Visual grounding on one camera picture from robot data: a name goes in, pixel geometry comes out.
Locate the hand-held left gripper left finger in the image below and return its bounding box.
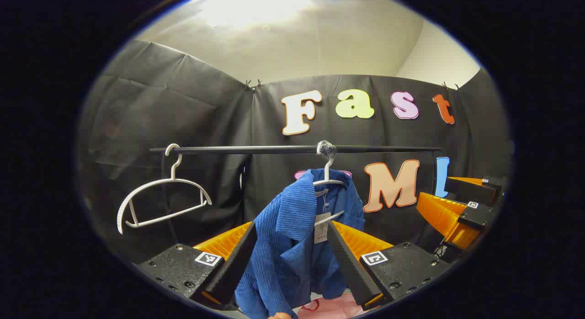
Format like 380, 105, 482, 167
136, 221, 259, 310

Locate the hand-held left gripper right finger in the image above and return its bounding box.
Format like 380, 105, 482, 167
326, 220, 452, 310

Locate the pink laundry hamper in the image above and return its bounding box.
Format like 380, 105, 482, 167
297, 294, 366, 319

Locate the blue corduroy jacket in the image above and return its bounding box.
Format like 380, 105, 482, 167
234, 168, 366, 319

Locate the white hanger with taped hook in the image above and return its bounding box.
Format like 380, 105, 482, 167
312, 148, 349, 227

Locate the white plastic hanger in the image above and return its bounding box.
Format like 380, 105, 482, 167
117, 143, 213, 235

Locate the black clothes rack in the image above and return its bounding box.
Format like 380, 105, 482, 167
150, 144, 442, 230

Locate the white paper price tag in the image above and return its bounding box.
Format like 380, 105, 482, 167
314, 213, 332, 244

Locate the crumpled silver tape wrap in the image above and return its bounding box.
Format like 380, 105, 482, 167
316, 140, 337, 163

